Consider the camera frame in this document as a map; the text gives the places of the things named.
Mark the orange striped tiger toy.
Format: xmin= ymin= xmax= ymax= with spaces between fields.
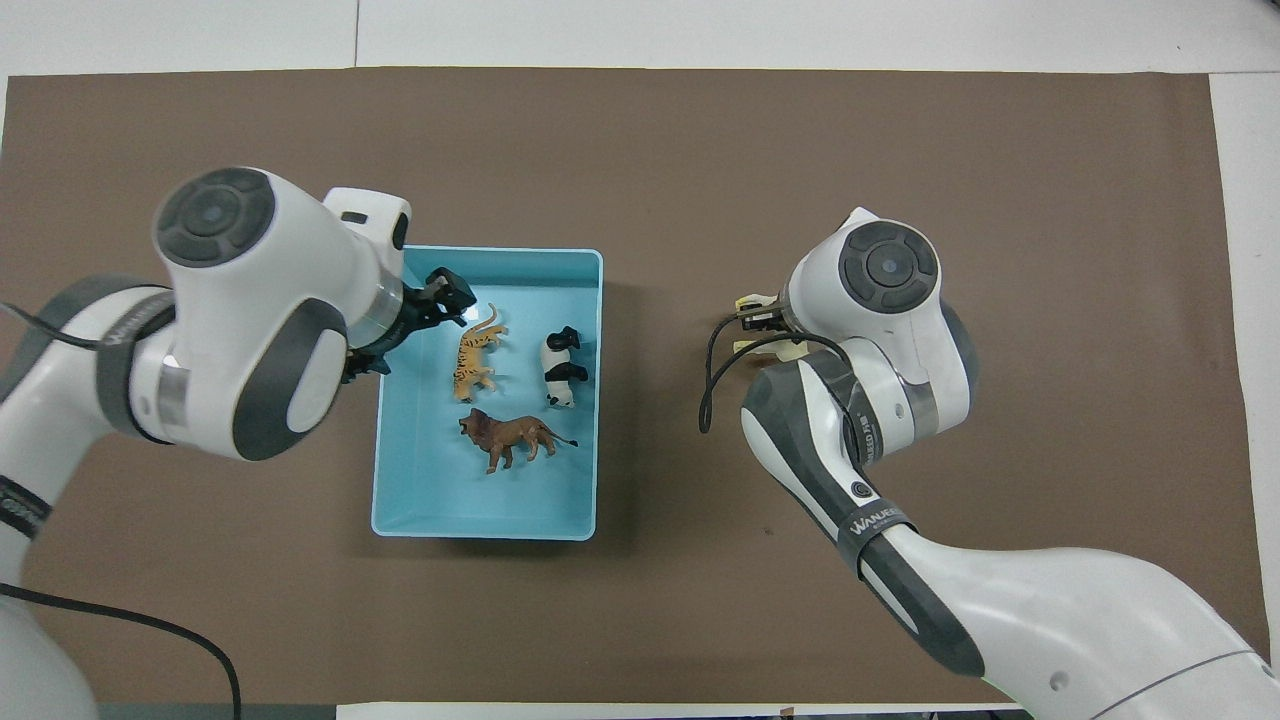
xmin=451 ymin=302 xmax=510 ymax=404

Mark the light blue storage box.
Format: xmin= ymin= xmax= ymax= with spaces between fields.
xmin=371 ymin=246 xmax=605 ymax=542

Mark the brown lion toy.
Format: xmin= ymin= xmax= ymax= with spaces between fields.
xmin=458 ymin=406 xmax=581 ymax=476

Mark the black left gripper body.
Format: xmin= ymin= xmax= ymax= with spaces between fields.
xmin=343 ymin=280 xmax=448 ymax=384

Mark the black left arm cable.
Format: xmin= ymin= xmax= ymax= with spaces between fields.
xmin=0 ymin=284 xmax=244 ymax=720

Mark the black and white panda toy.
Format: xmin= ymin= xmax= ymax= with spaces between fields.
xmin=539 ymin=325 xmax=591 ymax=410

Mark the brown table mat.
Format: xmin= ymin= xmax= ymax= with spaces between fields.
xmin=0 ymin=67 xmax=1276 ymax=705

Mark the cream white horse toy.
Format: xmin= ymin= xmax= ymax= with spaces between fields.
xmin=732 ymin=291 xmax=813 ymax=363

